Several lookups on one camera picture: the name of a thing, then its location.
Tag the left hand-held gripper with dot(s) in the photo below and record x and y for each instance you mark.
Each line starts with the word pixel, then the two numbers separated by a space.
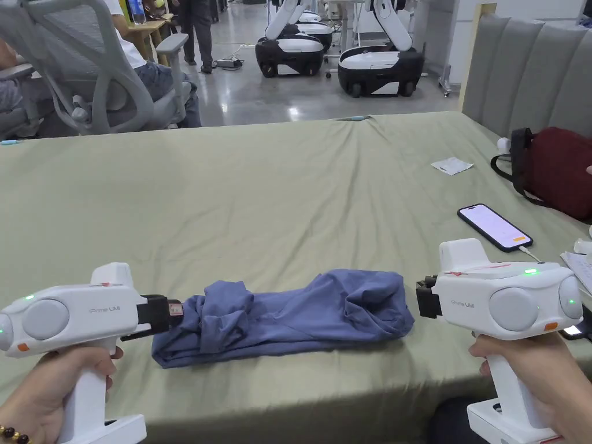
pixel 78 310

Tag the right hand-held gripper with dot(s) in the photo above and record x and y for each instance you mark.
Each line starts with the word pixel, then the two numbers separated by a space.
pixel 476 298

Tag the dark blue shirt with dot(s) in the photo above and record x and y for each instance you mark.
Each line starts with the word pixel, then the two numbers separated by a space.
pixel 300 319

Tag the person's right hand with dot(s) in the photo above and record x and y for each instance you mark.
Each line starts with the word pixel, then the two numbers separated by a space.
pixel 559 384

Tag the person's left hand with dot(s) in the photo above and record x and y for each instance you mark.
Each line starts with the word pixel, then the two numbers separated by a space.
pixel 41 393

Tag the black smartphone with lit screen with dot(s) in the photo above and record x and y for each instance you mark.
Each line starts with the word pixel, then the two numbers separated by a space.
pixel 494 226

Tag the white papers stack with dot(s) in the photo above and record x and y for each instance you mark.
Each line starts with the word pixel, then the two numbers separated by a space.
pixel 578 268

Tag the small black device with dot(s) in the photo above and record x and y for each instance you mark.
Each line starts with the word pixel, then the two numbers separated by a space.
pixel 578 329

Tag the person's legs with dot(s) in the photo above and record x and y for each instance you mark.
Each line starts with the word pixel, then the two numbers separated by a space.
pixel 448 423

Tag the white paper card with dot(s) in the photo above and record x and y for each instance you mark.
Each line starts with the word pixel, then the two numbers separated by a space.
pixel 452 165

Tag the bed with pale green sheet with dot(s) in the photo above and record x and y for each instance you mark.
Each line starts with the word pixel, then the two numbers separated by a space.
pixel 259 194

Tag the small white round object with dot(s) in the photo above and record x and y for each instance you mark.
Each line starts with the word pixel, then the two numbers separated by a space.
pixel 503 144

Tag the light blue sheet clip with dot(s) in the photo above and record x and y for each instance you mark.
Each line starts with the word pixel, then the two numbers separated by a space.
pixel 358 118
pixel 9 141

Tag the grey padded headboard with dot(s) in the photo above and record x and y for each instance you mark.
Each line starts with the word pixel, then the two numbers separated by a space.
pixel 532 64

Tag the white and black wheeled robot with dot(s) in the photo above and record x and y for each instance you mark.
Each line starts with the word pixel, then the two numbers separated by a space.
pixel 381 69
pixel 289 53
pixel 314 23

